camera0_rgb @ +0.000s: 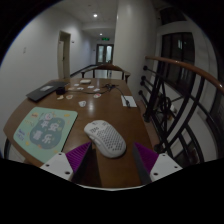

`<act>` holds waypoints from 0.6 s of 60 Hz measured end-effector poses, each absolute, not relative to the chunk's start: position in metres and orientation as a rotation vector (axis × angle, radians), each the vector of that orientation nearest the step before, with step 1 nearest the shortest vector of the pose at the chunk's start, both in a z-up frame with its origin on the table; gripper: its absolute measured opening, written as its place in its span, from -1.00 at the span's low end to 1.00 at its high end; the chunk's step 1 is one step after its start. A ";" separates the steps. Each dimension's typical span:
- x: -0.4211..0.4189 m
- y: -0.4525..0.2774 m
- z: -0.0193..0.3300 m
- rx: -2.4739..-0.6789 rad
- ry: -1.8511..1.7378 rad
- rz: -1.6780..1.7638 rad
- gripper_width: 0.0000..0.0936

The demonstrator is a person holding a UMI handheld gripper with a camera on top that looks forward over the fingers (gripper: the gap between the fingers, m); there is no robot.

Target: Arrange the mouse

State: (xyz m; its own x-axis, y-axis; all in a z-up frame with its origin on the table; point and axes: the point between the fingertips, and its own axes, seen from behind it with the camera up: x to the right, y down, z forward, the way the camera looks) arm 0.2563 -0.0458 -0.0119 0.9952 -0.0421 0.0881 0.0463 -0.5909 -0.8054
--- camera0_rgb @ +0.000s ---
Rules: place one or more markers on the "small black charger block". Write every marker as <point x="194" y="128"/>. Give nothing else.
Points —
<point x="60" y="90"/>

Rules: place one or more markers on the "black railing with wooden handrail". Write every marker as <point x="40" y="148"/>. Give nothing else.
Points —
<point x="160" y="100"/>

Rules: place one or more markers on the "wooden armchair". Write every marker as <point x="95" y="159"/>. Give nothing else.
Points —
<point x="106" y="67"/>

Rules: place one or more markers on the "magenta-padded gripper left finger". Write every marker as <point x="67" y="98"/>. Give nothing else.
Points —
<point x="58" y="165"/>

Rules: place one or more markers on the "small white box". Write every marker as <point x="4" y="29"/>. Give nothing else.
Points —
<point x="85" y="81"/>

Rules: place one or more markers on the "white side door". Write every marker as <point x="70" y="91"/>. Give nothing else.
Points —
<point x="63" y="55"/>

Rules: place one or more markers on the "green exit sign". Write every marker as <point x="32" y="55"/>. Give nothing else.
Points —
<point x="105" y="39"/>

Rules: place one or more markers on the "white wall switch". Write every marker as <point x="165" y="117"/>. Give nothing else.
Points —
<point x="24" y="50"/>

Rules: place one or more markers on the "green printed mouse pad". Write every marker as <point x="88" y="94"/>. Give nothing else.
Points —
<point x="45" y="131"/>

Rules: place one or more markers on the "ceiling lights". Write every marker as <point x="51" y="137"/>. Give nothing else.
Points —
<point x="95" y="15"/>

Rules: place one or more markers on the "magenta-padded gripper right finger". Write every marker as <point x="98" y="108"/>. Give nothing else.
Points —
<point x="165" y="166"/>

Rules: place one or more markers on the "white perforated computer mouse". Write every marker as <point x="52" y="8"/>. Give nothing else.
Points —
<point x="106" y="138"/>

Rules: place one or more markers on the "white notepad with pen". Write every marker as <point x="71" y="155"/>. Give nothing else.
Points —
<point x="129" y="101"/>

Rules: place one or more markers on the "glazed double door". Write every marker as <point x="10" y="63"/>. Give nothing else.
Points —
<point x="104" y="53"/>

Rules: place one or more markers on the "dark closed laptop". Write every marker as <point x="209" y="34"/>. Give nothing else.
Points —
<point x="45" y="90"/>

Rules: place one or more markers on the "small white sticker card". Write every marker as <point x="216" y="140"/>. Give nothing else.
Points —
<point x="82" y="103"/>
<point x="69" y="96"/>
<point x="97" y="95"/>

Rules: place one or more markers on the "dark framed window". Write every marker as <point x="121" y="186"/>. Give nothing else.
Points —
<point x="176" y="56"/>

